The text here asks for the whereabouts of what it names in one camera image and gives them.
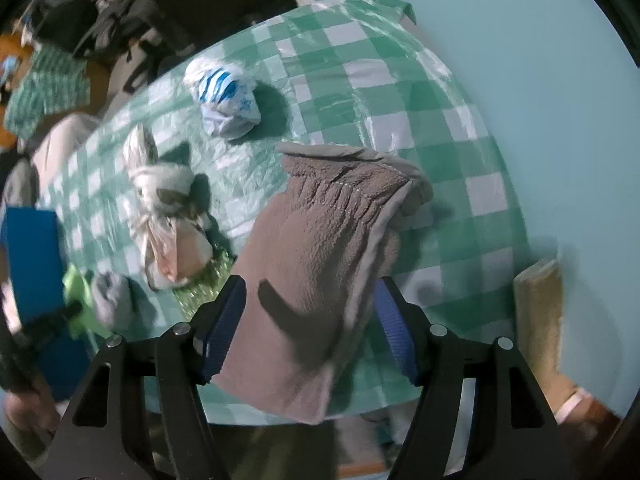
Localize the left hand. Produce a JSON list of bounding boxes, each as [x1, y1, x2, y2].
[[4, 389, 61, 437]]

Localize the grey fleece cloth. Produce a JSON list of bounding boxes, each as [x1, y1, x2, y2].
[[214, 143, 433, 425]]

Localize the black office chair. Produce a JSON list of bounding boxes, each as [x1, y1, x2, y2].
[[28, 0, 193, 94]]

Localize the light green cloth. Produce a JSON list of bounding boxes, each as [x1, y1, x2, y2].
[[62, 264, 112, 339]]

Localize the green checkered tablecloth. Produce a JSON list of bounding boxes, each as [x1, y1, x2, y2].
[[37, 0, 532, 426]]

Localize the bed with grey sheet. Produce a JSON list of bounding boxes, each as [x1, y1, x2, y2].
[[1, 113, 100, 207]]

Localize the wooden boards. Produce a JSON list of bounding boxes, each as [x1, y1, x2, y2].
[[513, 258, 622, 426]]

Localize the grey sock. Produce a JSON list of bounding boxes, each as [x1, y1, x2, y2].
[[91, 272, 134, 333]]

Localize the green glitter cloth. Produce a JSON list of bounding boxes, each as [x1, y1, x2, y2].
[[172, 248, 234, 321]]

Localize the blue striped white plastic bag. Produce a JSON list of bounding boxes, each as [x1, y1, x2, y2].
[[183, 56, 262, 141]]

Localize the green checkered cloth on box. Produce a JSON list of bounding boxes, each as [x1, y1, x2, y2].
[[3, 44, 91, 140]]

